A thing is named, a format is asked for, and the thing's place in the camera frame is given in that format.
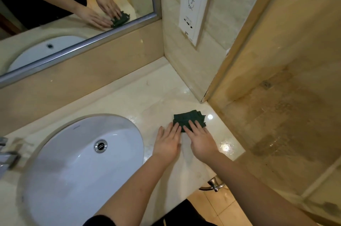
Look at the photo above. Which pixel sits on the person's left hand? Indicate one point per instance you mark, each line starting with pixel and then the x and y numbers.
pixel 166 145

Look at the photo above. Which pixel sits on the person's right hand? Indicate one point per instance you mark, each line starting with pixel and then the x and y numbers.
pixel 203 144

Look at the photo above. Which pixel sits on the person's right middle finger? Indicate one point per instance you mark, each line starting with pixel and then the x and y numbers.
pixel 200 126

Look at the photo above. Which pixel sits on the person's left middle finger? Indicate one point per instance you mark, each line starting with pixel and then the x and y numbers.
pixel 175 130

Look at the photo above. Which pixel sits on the person's right thumb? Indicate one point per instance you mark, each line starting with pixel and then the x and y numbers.
pixel 188 133

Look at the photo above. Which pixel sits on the person's left little finger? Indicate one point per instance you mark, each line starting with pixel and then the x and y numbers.
pixel 160 134

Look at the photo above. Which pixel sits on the dark green scouring pad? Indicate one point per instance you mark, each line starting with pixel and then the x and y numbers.
pixel 186 118

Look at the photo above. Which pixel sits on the person's right forearm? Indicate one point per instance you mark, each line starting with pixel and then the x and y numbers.
pixel 250 191

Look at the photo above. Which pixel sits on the person's left forearm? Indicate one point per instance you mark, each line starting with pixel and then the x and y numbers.
pixel 135 191

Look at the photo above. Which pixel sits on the chrome hook under counter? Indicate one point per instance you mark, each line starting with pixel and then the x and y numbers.
pixel 213 185

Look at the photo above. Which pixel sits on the chrome sink overflow drain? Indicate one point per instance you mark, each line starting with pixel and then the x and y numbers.
pixel 100 146

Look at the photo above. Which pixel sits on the person's black clothing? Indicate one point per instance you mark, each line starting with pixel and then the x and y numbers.
pixel 186 215

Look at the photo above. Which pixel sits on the white ceramic sink basin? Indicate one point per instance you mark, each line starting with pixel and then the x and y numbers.
pixel 80 180

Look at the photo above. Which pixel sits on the beige stone door jamb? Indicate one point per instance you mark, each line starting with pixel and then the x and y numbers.
pixel 247 28

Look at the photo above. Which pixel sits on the chrome faucet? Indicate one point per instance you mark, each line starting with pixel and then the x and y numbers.
pixel 8 157

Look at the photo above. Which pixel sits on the white wall socket plate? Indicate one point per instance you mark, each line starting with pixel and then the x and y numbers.
pixel 194 7

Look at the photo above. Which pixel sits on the wall mirror with metal frame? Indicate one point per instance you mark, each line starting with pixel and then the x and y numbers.
pixel 53 7

